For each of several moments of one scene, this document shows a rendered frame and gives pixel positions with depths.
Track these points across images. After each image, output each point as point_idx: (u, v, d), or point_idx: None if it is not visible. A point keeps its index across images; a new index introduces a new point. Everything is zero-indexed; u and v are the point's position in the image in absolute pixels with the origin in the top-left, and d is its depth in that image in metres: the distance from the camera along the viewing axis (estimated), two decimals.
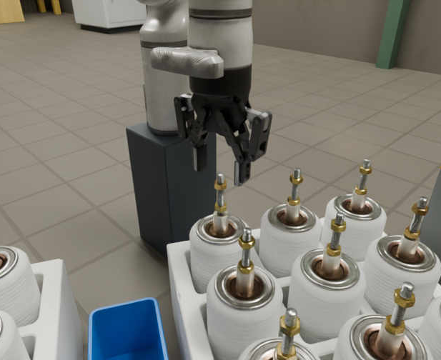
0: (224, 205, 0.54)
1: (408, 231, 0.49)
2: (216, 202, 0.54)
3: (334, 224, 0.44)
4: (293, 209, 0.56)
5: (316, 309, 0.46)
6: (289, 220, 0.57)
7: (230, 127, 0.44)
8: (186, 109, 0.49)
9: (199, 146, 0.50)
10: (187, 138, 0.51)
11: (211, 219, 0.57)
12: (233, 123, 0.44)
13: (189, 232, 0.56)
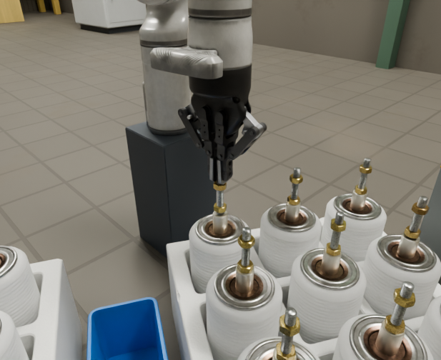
0: (221, 211, 0.53)
1: (408, 230, 0.48)
2: (226, 204, 0.53)
3: (334, 223, 0.44)
4: (293, 209, 0.56)
5: (316, 309, 0.46)
6: (289, 220, 0.57)
7: (224, 129, 0.45)
8: (193, 117, 0.49)
9: (215, 156, 0.49)
10: (204, 148, 0.49)
11: (209, 235, 0.54)
12: (233, 123, 0.44)
13: (224, 254, 0.52)
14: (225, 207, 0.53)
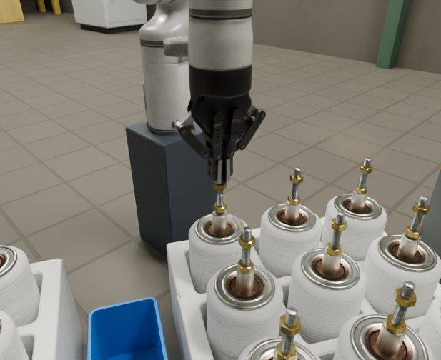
0: (214, 206, 0.54)
1: (409, 230, 0.48)
2: (216, 208, 0.53)
3: (334, 223, 0.44)
4: (293, 208, 0.56)
5: (316, 309, 0.46)
6: (289, 219, 0.57)
7: None
8: (246, 116, 0.49)
9: (221, 153, 0.50)
10: None
11: (214, 236, 0.53)
12: None
13: (236, 251, 0.52)
14: (214, 206, 0.53)
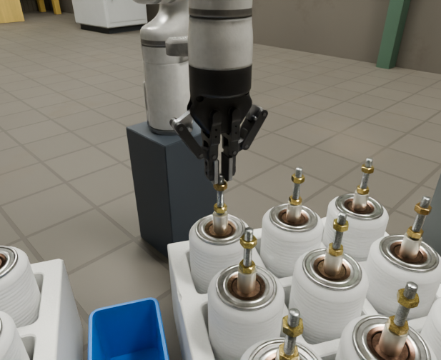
0: (226, 207, 0.53)
1: (411, 231, 0.48)
2: None
3: (336, 223, 0.44)
4: (294, 209, 0.56)
5: (318, 310, 0.46)
6: (291, 220, 0.57)
7: None
8: (248, 116, 0.49)
9: (224, 152, 0.50)
10: None
11: (206, 233, 0.54)
12: None
13: (216, 255, 0.52)
14: None
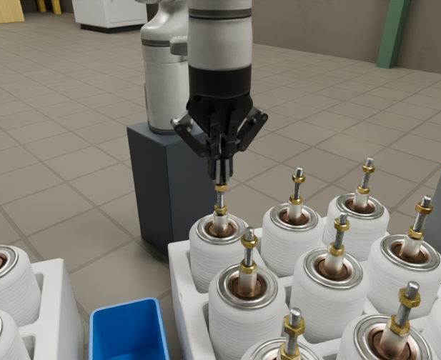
0: (217, 211, 0.53)
1: (412, 230, 0.48)
2: (225, 208, 0.53)
3: (337, 223, 0.44)
4: (295, 208, 0.56)
5: (319, 309, 0.46)
6: (291, 219, 0.57)
7: None
8: (248, 118, 0.48)
9: (221, 153, 0.50)
10: None
11: (235, 223, 0.56)
12: None
13: None
14: (223, 209, 0.52)
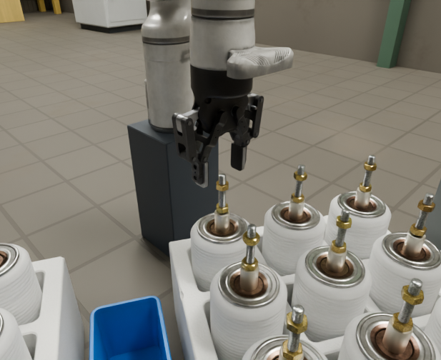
0: (218, 211, 0.52)
1: (414, 228, 0.48)
2: (226, 208, 0.52)
3: (339, 221, 0.43)
4: (296, 206, 0.55)
5: (321, 307, 0.46)
6: (293, 217, 0.56)
7: (243, 117, 0.47)
8: (191, 128, 0.43)
9: (204, 159, 0.47)
10: (194, 160, 0.45)
11: None
12: (242, 113, 0.47)
13: (195, 223, 0.57)
14: (224, 209, 0.52)
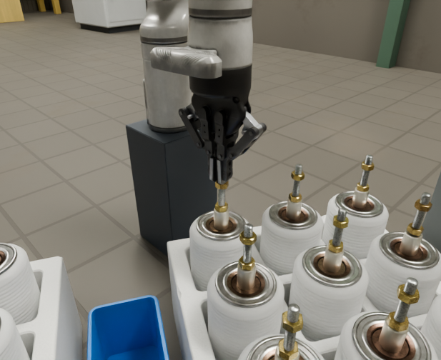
0: (216, 208, 0.53)
1: (411, 227, 0.48)
2: (224, 207, 0.53)
3: (336, 220, 0.44)
4: (294, 206, 0.55)
5: (318, 306, 0.46)
6: (291, 217, 0.57)
7: (224, 129, 0.45)
8: (193, 117, 0.49)
9: (216, 156, 0.49)
10: (204, 147, 0.49)
11: (218, 233, 0.53)
12: (232, 123, 0.44)
13: (242, 246, 0.52)
14: (221, 208, 0.53)
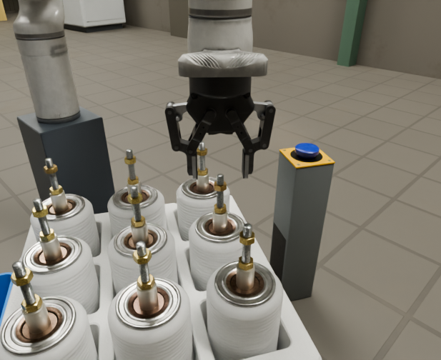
0: (50, 191, 0.58)
1: None
2: (56, 191, 0.57)
3: (129, 196, 0.48)
4: None
5: (121, 276, 0.50)
6: None
7: (241, 123, 0.45)
8: (179, 118, 0.46)
9: (195, 153, 0.48)
10: (181, 149, 0.48)
11: (51, 215, 0.57)
12: (243, 118, 0.46)
13: (72, 226, 0.57)
14: (53, 191, 0.57)
